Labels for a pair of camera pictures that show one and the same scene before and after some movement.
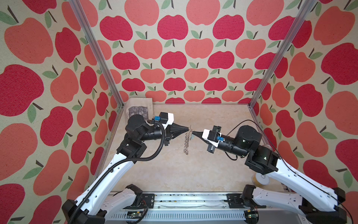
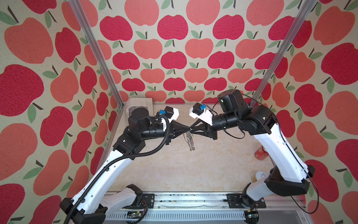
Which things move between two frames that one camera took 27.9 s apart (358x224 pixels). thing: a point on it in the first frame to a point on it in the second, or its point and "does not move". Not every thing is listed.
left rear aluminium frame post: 77,7 does not move
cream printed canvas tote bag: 141,106 does not move
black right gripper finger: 197,133 to 199,124
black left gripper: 170,134 does not move
